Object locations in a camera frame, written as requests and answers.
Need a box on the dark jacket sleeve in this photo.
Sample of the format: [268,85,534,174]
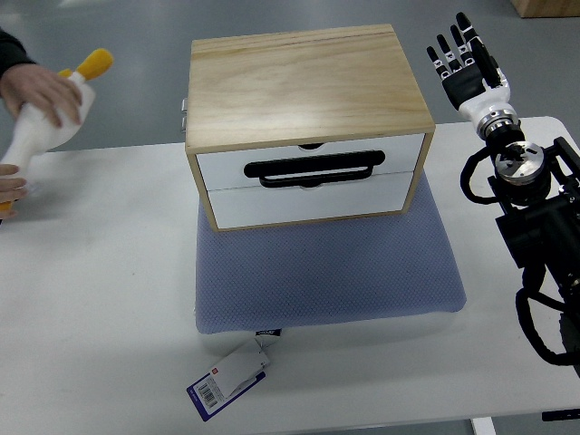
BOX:
[0,29,35,77]

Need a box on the wooden drawer cabinet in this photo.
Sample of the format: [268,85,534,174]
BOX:
[185,24,435,231]

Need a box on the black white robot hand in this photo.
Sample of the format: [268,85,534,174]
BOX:
[427,12,519,139]

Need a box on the person left hand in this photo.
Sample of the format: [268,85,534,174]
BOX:
[1,163,28,221]

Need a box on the black object at table edge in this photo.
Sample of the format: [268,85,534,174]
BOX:
[541,409,580,422]

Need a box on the cardboard box corner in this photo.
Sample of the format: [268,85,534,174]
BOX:
[511,0,580,18]

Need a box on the blue grey cushion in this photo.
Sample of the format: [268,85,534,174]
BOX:
[195,179,467,334]

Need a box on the white blue product tag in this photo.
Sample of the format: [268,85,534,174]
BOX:
[187,338,270,422]

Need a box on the white lower drawer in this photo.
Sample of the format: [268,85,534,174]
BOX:
[208,172,413,229]

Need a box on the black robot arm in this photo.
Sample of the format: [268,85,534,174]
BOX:
[459,113,579,368]

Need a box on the white drawer black handle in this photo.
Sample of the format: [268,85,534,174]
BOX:
[197,133,424,190]

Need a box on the person right hand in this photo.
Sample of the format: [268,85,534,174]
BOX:
[1,64,82,127]

